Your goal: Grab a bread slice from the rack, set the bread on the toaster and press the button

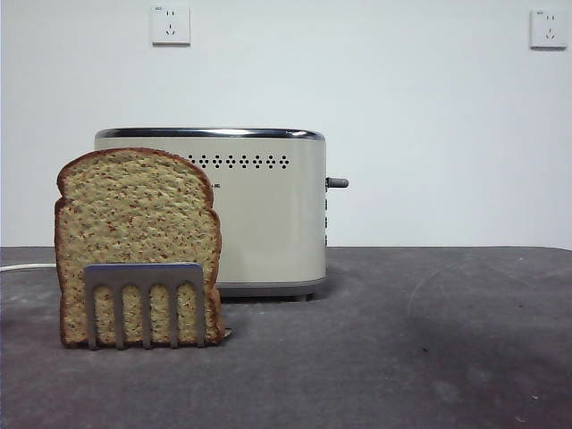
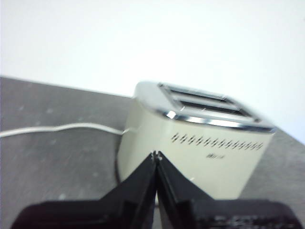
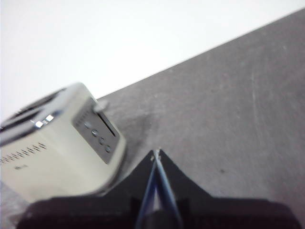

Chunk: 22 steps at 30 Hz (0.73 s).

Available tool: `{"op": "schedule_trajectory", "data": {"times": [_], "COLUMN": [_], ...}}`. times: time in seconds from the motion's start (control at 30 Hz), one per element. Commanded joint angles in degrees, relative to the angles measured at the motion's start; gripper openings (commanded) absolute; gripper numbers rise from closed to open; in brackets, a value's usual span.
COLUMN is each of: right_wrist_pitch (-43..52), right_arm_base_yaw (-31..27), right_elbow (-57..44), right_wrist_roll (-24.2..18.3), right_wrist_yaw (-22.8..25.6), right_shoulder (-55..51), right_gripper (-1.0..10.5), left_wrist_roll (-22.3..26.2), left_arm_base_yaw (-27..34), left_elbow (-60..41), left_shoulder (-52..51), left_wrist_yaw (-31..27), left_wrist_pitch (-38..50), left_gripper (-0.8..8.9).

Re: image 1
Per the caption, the brown wholemeal bread slice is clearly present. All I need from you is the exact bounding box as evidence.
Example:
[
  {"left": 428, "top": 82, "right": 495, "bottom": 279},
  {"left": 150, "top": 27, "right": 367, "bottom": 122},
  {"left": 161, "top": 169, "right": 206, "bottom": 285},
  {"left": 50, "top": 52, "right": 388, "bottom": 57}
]
[{"left": 54, "top": 147, "right": 223, "bottom": 348}]

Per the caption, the white power cable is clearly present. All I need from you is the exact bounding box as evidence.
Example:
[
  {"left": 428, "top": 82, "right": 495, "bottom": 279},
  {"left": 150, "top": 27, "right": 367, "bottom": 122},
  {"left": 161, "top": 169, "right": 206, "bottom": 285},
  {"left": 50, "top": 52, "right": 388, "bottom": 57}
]
[{"left": 0, "top": 262, "right": 58, "bottom": 273}]

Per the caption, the silver metal toast rack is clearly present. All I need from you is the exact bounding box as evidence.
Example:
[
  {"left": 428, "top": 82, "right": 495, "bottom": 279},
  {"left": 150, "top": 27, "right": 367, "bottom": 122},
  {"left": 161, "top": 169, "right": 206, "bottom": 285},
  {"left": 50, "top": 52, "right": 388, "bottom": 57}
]
[{"left": 83, "top": 262, "right": 234, "bottom": 350}]

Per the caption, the cream toaster with chrome top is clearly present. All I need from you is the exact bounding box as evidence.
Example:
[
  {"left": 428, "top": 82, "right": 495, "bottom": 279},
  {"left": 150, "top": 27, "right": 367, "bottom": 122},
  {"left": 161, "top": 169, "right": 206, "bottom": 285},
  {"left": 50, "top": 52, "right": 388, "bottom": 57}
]
[{"left": 93, "top": 127, "right": 328, "bottom": 301}]

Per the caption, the white wall socket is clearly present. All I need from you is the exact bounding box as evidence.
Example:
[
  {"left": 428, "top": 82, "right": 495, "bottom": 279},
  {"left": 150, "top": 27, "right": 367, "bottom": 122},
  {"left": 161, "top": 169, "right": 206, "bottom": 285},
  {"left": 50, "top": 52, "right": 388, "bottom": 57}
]
[
  {"left": 151, "top": 5, "right": 191, "bottom": 46},
  {"left": 529, "top": 9, "right": 564, "bottom": 51}
]

